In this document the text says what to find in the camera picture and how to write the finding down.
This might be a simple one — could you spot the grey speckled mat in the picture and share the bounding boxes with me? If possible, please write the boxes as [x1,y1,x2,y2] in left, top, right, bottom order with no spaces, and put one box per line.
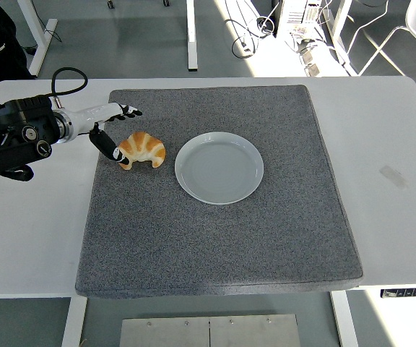
[74,85,364,299]

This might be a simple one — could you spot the white computer tower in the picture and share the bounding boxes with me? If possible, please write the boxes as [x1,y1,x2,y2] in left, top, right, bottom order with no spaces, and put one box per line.
[276,0,324,39]

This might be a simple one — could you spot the table height control panel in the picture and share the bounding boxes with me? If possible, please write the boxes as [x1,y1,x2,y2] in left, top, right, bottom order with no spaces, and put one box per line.
[380,287,416,299]

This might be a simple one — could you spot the white desk leg with foot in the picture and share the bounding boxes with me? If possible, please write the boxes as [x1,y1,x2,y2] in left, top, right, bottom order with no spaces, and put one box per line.
[186,0,199,71]
[17,0,59,78]

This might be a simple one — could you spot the black looped floor cable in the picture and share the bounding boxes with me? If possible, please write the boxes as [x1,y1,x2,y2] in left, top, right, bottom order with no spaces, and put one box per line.
[224,16,277,59]

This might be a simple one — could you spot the golden croissant bread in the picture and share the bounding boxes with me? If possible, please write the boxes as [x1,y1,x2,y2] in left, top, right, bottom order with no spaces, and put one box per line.
[116,131,168,171]

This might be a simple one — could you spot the grey metal plate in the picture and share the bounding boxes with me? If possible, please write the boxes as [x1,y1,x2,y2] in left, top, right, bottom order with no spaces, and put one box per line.
[119,317,211,347]
[209,314,301,347]

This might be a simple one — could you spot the clear tape patch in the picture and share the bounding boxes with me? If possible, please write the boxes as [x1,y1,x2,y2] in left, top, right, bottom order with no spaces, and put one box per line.
[379,165,410,191]

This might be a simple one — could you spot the white table leg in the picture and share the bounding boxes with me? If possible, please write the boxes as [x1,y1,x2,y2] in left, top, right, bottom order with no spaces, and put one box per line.
[61,296,88,347]
[329,290,360,347]

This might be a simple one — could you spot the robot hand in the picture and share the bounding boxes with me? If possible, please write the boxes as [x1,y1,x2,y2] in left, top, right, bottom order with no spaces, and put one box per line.
[65,103,144,166]

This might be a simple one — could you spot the thin black floor cable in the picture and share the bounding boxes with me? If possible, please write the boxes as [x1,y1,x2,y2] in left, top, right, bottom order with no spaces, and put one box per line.
[19,27,63,56]

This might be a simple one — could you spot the round grey plate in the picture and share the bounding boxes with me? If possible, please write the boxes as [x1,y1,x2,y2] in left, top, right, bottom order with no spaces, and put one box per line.
[174,131,265,206]

